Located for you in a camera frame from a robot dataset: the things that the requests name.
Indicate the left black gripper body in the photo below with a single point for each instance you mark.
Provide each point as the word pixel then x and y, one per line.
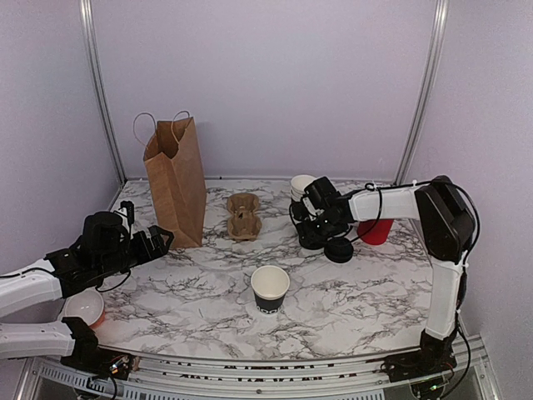
pixel 112 262

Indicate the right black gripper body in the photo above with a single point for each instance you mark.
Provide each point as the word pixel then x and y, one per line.
pixel 326 225

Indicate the black plastic cup lid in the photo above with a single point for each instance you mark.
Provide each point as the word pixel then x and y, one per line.
pixel 311 242

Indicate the black paper coffee cup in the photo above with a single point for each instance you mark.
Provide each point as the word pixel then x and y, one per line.
pixel 270 285

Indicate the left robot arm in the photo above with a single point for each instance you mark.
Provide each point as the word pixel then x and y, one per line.
pixel 69 338

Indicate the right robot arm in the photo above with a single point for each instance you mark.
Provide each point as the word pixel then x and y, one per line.
pixel 450 228

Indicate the stack of paper cups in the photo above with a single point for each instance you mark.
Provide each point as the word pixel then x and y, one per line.
pixel 298 185

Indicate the white and orange bowl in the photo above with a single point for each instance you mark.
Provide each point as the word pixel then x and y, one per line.
pixel 87 305

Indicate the red cylindrical container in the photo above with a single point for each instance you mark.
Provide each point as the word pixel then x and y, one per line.
pixel 375 233

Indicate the brown cardboard cup carrier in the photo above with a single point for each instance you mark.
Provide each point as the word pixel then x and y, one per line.
pixel 243 224

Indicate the brown paper bag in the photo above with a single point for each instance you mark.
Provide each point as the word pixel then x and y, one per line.
pixel 173 162

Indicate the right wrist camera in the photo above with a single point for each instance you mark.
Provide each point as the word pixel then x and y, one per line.
pixel 305 209

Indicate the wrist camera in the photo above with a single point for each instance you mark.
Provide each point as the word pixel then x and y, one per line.
pixel 305 209
pixel 126 212

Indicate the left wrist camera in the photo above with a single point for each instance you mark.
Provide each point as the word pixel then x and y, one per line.
pixel 126 212

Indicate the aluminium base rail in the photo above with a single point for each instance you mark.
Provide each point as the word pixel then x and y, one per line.
pixel 386 375

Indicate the right aluminium frame post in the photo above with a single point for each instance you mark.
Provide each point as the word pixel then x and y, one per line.
pixel 427 83

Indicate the aluminium frame post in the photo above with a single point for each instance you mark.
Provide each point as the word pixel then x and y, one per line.
pixel 427 83
pixel 90 39

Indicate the left aluminium frame post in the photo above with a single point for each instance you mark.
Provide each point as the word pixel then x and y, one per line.
pixel 90 39

